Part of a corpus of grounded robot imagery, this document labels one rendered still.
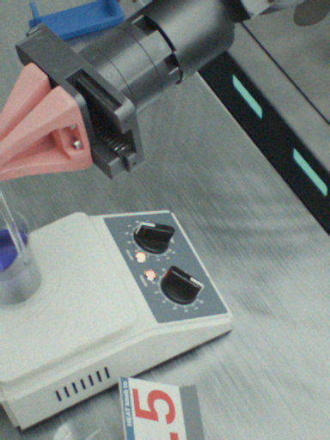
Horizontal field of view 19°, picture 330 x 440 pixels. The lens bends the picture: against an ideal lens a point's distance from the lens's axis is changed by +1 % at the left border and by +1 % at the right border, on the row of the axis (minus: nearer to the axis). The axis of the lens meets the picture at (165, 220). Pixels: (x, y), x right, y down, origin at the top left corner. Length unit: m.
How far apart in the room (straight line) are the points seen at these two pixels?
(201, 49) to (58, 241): 0.22
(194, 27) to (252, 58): 0.89
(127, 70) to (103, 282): 0.20
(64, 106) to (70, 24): 0.45
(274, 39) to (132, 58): 0.94
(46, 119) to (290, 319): 0.32
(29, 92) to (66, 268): 0.20
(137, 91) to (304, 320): 0.29
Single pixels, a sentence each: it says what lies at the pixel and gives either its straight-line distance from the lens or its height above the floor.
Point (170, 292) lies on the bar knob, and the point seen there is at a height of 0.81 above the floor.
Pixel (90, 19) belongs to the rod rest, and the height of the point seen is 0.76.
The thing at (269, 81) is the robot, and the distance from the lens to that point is 1.52.
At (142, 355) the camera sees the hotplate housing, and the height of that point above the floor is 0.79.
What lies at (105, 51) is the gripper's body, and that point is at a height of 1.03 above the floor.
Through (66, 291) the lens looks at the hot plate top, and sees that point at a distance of 0.77.
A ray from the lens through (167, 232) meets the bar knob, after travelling 0.82.
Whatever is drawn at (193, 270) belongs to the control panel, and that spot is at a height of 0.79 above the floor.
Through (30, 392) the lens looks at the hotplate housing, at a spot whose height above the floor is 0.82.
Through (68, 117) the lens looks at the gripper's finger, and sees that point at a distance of 0.62.
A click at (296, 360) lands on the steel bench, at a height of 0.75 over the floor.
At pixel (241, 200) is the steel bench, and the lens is 0.91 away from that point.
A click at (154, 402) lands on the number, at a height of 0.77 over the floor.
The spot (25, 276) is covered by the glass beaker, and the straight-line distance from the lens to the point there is 0.74.
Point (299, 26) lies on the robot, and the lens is 1.59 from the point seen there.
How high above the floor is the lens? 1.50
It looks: 56 degrees down
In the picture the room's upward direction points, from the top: 9 degrees counter-clockwise
